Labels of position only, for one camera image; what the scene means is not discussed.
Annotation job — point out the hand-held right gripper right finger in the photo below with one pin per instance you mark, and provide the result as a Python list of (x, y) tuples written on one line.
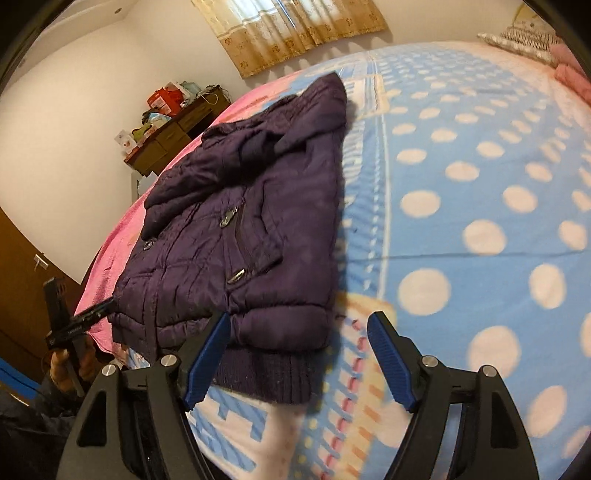
[(390, 364)]

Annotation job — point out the purple quilted jacket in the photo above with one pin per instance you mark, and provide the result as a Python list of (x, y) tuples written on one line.
[(258, 207)]

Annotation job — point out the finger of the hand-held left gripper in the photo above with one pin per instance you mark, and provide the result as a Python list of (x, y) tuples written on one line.
[(97, 311)]

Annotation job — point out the green cloth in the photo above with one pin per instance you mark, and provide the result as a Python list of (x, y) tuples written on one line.
[(143, 130)]

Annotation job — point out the yellow patterned window curtain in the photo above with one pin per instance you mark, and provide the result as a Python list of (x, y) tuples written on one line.
[(295, 37)]

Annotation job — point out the folded pink floral blanket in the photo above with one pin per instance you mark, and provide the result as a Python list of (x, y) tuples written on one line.
[(575, 74)]

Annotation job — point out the brown wooden door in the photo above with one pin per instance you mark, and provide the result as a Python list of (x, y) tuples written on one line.
[(23, 286)]

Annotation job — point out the cream wooden bed headboard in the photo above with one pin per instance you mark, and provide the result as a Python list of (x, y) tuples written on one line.
[(531, 16)]

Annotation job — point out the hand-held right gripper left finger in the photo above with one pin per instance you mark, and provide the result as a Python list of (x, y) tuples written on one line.
[(207, 364)]

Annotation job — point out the brown wooden desk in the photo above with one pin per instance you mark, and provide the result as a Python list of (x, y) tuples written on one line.
[(175, 134)]

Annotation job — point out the striped patterned pillow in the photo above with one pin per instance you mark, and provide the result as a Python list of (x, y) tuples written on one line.
[(521, 44)]

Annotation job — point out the red gift bag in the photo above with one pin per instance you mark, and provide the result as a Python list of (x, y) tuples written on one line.
[(164, 101)]

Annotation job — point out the person's left hand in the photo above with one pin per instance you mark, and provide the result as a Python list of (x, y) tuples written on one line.
[(60, 369)]

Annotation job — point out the blue object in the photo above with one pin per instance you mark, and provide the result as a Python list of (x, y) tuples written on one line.
[(16, 376)]

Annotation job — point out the bed with pink-blue cover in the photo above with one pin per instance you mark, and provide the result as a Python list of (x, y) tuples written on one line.
[(461, 277)]

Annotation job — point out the person's left forearm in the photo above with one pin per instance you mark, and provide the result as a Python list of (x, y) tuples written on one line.
[(37, 429)]

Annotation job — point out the white printed box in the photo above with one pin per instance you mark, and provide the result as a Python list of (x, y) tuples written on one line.
[(125, 140)]

